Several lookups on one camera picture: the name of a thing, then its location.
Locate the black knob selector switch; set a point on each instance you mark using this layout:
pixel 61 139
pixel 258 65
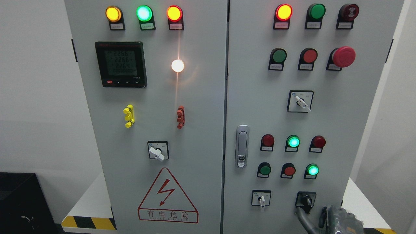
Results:
pixel 305 200

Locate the red terminal connector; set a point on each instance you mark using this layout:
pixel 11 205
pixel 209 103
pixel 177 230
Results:
pixel 180 117

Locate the bright white indicator lamp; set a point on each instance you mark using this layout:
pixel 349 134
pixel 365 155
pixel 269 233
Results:
pixel 177 65

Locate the dark red lamp left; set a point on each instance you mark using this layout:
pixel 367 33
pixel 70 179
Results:
pixel 267 143

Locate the dark red lamp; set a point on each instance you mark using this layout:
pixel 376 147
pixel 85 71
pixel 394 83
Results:
pixel 317 144
pixel 267 143

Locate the grey left cabinet door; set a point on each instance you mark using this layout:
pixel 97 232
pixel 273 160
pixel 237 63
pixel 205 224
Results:
pixel 196 150

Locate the grey cabinet door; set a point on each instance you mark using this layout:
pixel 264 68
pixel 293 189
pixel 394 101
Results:
pixel 258 97
pixel 196 150

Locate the green push button lower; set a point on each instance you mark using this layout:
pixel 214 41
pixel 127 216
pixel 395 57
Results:
pixel 264 170

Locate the green push button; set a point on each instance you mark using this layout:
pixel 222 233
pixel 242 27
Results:
pixel 264 170
pixel 277 59

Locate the yellow terminal connector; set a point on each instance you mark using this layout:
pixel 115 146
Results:
pixel 129 116

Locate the lit green lamp middle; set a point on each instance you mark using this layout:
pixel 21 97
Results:
pixel 292 143

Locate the green push button upper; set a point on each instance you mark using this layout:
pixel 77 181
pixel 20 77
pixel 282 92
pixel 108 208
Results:
pixel 277 59

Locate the red electric hazard warning sign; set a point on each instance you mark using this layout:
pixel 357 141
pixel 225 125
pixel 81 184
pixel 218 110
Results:
pixel 166 201

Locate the red push button lower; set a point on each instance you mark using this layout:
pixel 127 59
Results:
pixel 288 170

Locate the red push button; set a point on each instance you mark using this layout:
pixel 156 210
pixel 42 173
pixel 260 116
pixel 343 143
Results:
pixel 307 58
pixel 288 170

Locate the grey right cabinet door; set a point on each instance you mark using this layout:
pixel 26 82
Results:
pixel 258 97

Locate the black digital power meter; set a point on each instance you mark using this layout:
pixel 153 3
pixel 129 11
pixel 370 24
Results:
pixel 121 64

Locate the red-rimmed yellow lamp left door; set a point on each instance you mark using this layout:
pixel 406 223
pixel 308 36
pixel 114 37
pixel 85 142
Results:
pixel 175 18

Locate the dark red lamp right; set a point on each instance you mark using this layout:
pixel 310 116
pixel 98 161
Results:
pixel 317 144

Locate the lit green lamp lower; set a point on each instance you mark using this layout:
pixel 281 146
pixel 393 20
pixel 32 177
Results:
pixel 311 171

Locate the red push button upper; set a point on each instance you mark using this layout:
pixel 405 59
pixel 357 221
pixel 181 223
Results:
pixel 307 58

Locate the lit green indicator lamp top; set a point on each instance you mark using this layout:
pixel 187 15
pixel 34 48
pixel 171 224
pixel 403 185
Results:
pixel 146 18

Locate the lit red lamp right door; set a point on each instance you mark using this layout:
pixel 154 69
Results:
pixel 282 17

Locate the yellow indicator lamp top left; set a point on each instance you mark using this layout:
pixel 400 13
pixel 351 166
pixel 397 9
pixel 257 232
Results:
pixel 115 18

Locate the red emergency stop mushroom button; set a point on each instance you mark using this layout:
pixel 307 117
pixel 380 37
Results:
pixel 341 57

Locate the dark green lamp top right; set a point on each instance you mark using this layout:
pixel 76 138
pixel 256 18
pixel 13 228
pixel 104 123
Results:
pixel 314 16

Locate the white platform with hazard stripes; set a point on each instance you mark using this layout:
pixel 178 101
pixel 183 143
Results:
pixel 93 205

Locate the dark red buzzer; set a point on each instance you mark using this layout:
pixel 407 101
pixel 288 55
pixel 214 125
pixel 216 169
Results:
pixel 346 16

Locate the black box lower left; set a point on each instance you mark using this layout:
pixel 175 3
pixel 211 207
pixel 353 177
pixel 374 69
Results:
pixel 23 208

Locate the silver door lock handle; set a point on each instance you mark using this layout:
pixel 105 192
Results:
pixel 241 146

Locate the white selector switch left door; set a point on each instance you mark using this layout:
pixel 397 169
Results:
pixel 158 150

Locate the white selector switch upper right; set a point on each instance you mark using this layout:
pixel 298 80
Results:
pixel 300 101

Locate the white selector switch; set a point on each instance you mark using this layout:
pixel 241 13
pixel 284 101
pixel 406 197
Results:
pixel 300 101
pixel 261 198

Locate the white selector switch lower right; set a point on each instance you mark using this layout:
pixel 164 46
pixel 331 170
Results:
pixel 261 198

